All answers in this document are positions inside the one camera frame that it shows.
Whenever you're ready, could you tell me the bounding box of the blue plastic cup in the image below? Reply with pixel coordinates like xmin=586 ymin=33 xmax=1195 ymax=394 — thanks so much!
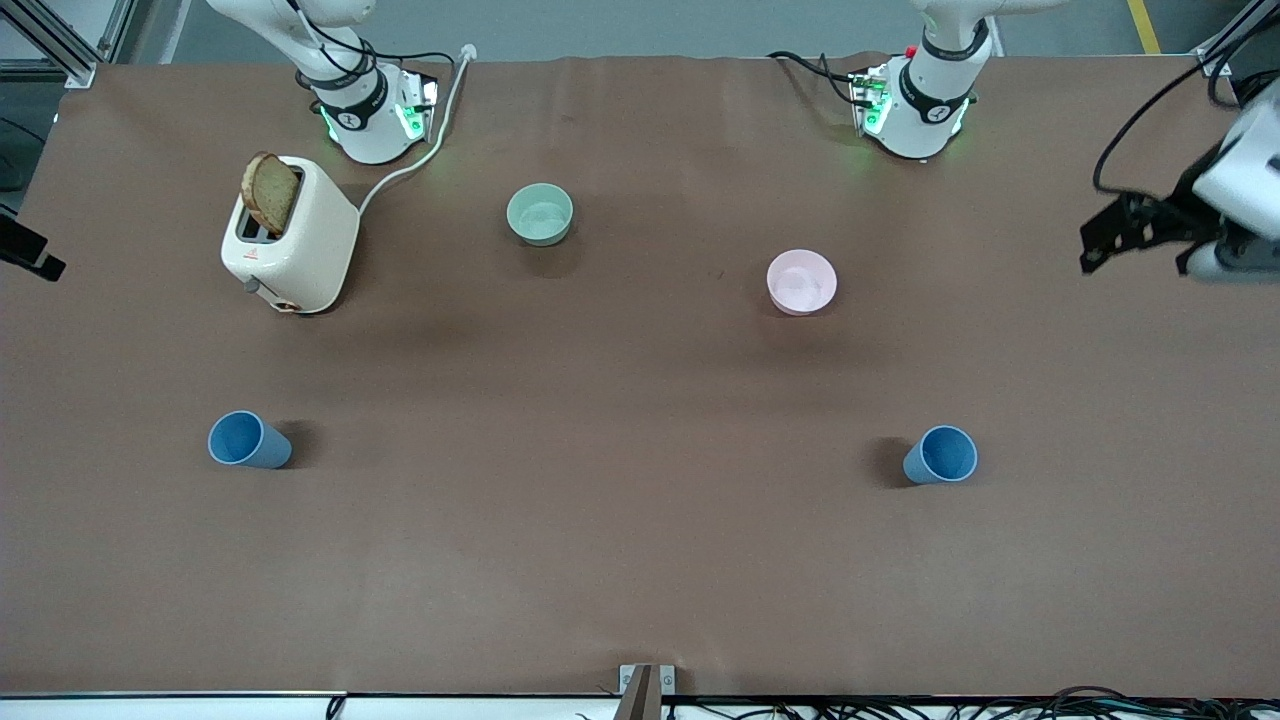
xmin=902 ymin=425 xmax=979 ymax=486
xmin=207 ymin=410 xmax=294 ymax=470

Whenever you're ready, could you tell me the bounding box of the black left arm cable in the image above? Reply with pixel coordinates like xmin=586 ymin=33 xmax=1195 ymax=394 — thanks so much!
xmin=1092 ymin=0 xmax=1280 ymax=194

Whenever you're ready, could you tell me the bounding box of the aluminium frame profile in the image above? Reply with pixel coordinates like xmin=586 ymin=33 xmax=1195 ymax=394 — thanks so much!
xmin=1195 ymin=0 xmax=1280 ymax=78
xmin=0 ymin=0 xmax=136 ymax=89

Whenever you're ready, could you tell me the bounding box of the black cable bundle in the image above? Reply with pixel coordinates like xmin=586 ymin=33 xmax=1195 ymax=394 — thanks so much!
xmin=575 ymin=685 xmax=1280 ymax=720

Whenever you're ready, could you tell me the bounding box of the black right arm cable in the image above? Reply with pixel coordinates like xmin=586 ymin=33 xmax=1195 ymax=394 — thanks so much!
xmin=285 ymin=0 xmax=457 ymax=93

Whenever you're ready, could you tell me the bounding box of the black base cable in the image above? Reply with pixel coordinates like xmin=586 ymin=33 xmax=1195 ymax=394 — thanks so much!
xmin=768 ymin=50 xmax=867 ymax=107

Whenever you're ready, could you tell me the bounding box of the brown table cover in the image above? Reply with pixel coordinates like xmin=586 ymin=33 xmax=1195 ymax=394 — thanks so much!
xmin=0 ymin=55 xmax=1280 ymax=698

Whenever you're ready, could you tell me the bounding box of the white toaster power cable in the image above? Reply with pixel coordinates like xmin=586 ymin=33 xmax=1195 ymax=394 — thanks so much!
xmin=357 ymin=44 xmax=477 ymax=216

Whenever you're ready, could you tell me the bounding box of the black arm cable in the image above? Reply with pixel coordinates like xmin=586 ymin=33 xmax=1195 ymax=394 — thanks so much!
xmin=285 ymin=0 xmax=457 ymax=93
xmin=1092 ymin=0 xmax=1280 ymax=194

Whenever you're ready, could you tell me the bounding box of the metal table bracket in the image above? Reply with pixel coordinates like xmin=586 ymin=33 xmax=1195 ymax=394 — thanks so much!
xmin=618 ymin=664 xmax=677 ymax=720

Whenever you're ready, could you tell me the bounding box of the pink bowl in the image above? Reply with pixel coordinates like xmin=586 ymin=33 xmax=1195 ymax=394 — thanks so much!
xmin=766 ymin=249 xmax=839 ymax=317

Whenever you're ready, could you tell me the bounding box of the green bowl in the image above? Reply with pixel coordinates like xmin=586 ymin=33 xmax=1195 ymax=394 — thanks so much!
xmin=505 ymin=182 xmax=576 ymax=247

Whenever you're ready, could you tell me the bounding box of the brown bread slice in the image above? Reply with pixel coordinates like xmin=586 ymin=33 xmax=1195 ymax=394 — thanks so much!
xmin=241 ymin=152 xmax=301 ymax=237

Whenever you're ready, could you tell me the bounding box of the cream toaster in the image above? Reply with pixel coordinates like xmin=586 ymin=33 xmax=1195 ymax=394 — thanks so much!
xmin=220 ymin=155 xmax=361 ymax=316

